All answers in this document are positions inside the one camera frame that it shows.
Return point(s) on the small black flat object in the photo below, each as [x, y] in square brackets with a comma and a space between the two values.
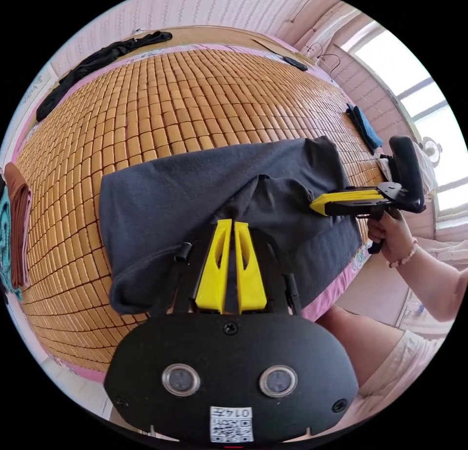
[295, 63]

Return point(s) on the black garment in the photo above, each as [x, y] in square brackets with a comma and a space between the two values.
[91, 64]

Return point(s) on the person's right hand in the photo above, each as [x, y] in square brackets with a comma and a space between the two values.
[396, 238]

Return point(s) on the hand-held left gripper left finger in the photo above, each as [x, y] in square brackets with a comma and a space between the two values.
[214, 271]

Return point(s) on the person's body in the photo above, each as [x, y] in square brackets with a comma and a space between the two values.
[384, 351]

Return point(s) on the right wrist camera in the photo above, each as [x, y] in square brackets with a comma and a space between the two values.
[406, 164]

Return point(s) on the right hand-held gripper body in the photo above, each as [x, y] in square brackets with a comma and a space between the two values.
[351, 208]

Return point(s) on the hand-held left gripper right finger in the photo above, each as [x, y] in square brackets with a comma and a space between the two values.
[252, 278]

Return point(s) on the white fan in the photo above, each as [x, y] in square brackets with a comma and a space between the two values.
[432, 149]

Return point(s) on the gray short sleeve shirt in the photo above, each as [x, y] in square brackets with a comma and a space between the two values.
[175, 201]

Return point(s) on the pile of clothes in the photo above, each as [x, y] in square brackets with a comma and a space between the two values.
[18, 219]

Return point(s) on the person's right forearm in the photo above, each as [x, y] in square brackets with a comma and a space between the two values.
[435, 278]

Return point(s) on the blue folded garment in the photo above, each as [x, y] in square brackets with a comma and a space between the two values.
[367, 128]

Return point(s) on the bed with woven mat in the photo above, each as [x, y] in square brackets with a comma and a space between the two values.
[146, 110]

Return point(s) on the window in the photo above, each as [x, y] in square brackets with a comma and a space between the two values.
[413, 73]

